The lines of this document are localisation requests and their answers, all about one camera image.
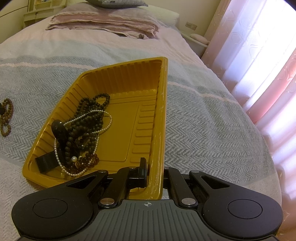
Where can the cream dressing table shelf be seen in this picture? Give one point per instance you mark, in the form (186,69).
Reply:
(39,10)

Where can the grey pink bedspread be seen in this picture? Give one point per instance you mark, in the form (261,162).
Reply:
(209,139)

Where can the grey checked pillow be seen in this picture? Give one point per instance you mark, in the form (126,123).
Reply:
(117,4)

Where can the pink item on nightstand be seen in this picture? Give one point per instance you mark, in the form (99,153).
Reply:
(200,39)

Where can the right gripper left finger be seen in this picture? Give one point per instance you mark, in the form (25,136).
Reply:
(122,182)

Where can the black wristwatch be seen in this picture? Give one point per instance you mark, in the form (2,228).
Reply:
(49,161)

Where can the wall power socket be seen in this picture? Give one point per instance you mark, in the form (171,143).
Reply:
(191,26)

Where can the folded pink blanket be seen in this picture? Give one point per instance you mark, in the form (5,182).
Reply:
(136,23)

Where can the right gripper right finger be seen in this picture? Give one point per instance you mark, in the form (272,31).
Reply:
(178,189)

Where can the pink sheer curtain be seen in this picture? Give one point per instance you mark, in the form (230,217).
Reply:
(252,51)

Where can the white bedside table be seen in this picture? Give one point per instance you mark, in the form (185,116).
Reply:
(198,47)

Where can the orange plastic tray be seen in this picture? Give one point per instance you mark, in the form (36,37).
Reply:
(134,129)

